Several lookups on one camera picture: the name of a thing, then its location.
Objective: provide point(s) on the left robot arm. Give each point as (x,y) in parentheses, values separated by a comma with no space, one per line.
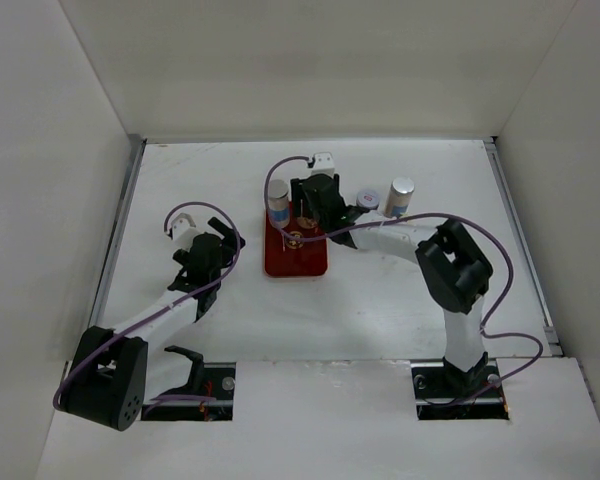
(108,380)

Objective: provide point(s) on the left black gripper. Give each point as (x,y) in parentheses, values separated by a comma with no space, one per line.
(228,243)

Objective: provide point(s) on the red rectangular tray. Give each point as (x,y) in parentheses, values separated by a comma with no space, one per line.
(285,258)

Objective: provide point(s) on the tall silver lid spice jar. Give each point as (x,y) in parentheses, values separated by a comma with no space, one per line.
(399,197)

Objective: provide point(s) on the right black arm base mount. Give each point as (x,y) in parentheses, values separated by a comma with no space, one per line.
(462,384)

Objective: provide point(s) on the pink lid spice jar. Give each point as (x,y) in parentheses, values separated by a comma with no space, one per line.
(307,223)

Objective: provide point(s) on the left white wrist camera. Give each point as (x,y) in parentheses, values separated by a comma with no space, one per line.
(182,229)

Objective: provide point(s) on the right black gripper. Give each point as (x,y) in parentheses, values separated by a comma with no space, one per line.
(298,194)

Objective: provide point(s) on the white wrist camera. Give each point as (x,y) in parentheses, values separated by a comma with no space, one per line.
(182,229)
(322,163)

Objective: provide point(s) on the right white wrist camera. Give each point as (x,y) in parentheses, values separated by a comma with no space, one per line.
(322,163)

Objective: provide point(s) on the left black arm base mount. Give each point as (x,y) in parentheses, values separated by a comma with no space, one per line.
(194,379)

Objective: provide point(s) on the silver lid blue label jar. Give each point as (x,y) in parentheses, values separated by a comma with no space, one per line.
(278,203)

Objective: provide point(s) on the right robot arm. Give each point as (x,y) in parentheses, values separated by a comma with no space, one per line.
(455,270)

